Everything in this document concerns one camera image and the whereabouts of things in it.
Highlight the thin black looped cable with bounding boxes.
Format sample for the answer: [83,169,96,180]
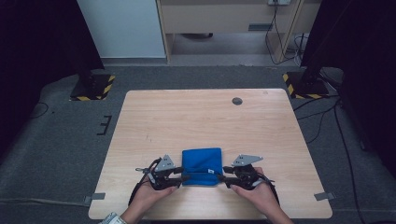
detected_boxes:
[29,101,50,120]

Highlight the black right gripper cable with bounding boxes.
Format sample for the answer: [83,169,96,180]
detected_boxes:
[263,178,280,206]

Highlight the white panel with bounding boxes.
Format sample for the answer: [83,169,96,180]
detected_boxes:
[77,0,167,60]

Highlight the blue cloth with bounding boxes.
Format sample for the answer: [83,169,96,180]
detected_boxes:
[181,147,224,187]

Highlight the black curtain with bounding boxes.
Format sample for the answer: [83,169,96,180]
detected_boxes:
[300,0,396,180]
[0,0,106,158]

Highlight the person's right hand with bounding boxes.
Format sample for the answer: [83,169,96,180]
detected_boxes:
[230,167,279,213]

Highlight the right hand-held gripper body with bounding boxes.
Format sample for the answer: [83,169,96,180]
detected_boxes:
[231,154,276,191]

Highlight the black striped stand base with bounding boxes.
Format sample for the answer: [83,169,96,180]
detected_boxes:
[69,73,117,102]
[282,71,331,101]

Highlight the long black floor cable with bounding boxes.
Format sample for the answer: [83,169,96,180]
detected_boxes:
[332,102,366,224]

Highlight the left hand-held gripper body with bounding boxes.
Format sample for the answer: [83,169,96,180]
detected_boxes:
[135,154,180,191]

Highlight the beige wooden cabinet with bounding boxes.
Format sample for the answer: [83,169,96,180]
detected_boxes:
[155,0,323,65]

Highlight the person's left hand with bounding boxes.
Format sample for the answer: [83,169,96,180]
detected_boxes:
[132,182,178,210]

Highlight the grey tape piece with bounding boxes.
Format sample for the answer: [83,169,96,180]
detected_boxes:
[313,191,337,202]
[82,192,106,205]

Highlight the grey floor cable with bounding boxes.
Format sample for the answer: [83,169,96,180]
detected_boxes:
[0,197,92,208]

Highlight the black hanging power cable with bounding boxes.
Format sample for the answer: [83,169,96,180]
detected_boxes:
[263,0,301,66]

